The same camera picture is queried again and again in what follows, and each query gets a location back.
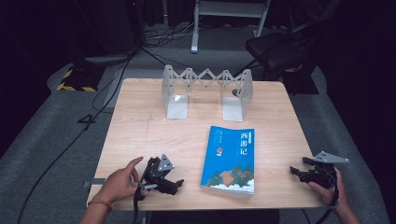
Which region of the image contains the black yellow striped block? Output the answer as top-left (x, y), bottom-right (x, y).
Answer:
top-left (56, 63), bottom-right (106, 93)

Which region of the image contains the grey flat stand base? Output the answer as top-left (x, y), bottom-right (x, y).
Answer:
top-left (83, 53), bottom-right (135, 65)

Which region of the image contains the person's right hand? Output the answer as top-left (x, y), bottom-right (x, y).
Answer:
top-left (307, 167), bottom-right (347, 210)

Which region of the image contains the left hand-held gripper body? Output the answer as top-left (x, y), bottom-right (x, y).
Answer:
top-left (138, 154), bottom-right (180, 196)

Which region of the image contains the white metal stand frame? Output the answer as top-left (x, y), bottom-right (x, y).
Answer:
top-left (190, 0), bottom-right (272, 54)

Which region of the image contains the right hand-held gripper cable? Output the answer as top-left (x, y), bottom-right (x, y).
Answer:
top-left (315, 172), bottom-right (341, 224)

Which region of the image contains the long black floor cable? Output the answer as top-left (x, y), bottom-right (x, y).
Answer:
top-left (17, 55), bottom-right (135, 224)

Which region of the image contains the bundle of floor cables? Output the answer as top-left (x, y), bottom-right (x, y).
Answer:
top-left (143, 21), bottom-right (202, 49)

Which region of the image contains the person's left hand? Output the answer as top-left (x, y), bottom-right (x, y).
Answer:
top-left (101, 156), bottom-right (149, 205)

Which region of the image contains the grey tape strip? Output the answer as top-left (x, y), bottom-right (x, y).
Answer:
top-left (81, 177), bottom-right (107, 189)

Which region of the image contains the red cord bracelet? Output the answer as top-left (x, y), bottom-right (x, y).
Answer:
top-left (87, 199), bottom-right (113, 214)

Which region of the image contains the blue book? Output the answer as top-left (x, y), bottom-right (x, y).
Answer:
top-left (200, 125), bottom-right (256, 197)

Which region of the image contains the black chair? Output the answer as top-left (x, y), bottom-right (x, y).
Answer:
top-left (245, 20), bottom-right (321, 82)

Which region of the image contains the left hand-held gripper cable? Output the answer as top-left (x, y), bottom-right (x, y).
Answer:
top-left (133, 183), bottom-right (144, 224)

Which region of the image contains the hand-held gripper cable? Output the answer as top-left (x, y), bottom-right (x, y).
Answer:
top-left (315, 172), bottom-right (341, 224)
top-left (133, 183), bottom-right (144, 224)

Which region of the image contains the expandable grey metal book rack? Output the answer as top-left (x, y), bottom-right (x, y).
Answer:
top-left (161, 63), bottom-right (254, 122)

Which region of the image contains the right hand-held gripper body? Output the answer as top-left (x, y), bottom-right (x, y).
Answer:
top-left (300, 151), bottom-right (349, 189)

